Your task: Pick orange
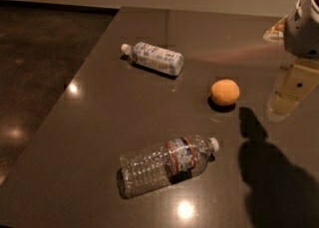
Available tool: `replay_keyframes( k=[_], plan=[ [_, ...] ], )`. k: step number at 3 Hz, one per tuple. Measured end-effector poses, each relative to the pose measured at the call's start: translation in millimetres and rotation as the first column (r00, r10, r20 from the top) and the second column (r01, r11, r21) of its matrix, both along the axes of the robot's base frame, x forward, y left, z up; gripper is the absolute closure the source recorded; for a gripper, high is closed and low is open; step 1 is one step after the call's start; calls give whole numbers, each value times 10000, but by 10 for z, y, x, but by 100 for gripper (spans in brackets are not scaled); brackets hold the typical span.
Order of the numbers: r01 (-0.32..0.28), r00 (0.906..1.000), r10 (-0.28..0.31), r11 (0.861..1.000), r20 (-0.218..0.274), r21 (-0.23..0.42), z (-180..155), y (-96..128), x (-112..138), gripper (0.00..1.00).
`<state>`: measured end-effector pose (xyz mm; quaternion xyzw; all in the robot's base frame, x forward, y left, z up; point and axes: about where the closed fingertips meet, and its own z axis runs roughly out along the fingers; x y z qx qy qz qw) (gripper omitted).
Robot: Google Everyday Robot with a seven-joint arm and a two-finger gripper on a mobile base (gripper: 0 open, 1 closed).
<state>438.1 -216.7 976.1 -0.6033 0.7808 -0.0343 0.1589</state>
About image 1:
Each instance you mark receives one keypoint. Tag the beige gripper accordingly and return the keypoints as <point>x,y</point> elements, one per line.
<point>301,32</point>

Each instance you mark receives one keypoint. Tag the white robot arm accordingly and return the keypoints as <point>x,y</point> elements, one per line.
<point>301,39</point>

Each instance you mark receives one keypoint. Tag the orange fruit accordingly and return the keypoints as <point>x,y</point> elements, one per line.
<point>225,92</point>

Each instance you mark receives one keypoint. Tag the snack package at table edge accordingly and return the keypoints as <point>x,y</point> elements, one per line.
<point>275,34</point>

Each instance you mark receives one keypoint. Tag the white labelled small bottle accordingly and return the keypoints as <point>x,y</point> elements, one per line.
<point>155,58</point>

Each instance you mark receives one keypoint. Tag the clear plastic water bottle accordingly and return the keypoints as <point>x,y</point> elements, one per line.
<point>161,165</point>

